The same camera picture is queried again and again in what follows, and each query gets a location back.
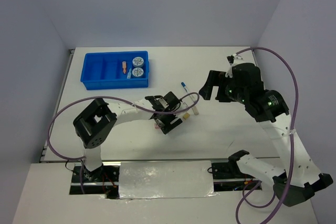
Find blue compartment bin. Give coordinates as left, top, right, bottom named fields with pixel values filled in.
left=80, top=51, right=149, bottom=90

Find blue slime jar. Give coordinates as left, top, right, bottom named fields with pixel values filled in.
left=132, top=56, right=145, bottom=68
left=131, top=67, right=145, bottom=78

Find blue correction tape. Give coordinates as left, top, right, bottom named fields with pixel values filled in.
left=127, top=68, right=132, bottom=79

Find grey eraser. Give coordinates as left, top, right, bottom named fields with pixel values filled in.
left=192, top=106, right=199, bottom=115

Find orange correction tape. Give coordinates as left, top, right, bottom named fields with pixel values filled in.
left=122, top=61, right=127, bottom=74

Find yellow eraser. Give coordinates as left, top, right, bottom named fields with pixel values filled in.
left=183, top=113, right=190, bottom=120

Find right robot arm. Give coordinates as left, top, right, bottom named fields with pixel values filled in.
left=199, top=55, right=333, bottom=207

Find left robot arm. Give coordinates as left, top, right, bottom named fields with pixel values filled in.
left=73, top=92, right=183, bottom=182

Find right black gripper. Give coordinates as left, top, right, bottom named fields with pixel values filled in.
left=198, top=69, right=247, bottom=103

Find blue white marker pen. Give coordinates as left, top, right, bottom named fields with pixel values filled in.
left=181, top=82, right=197, bottom=103

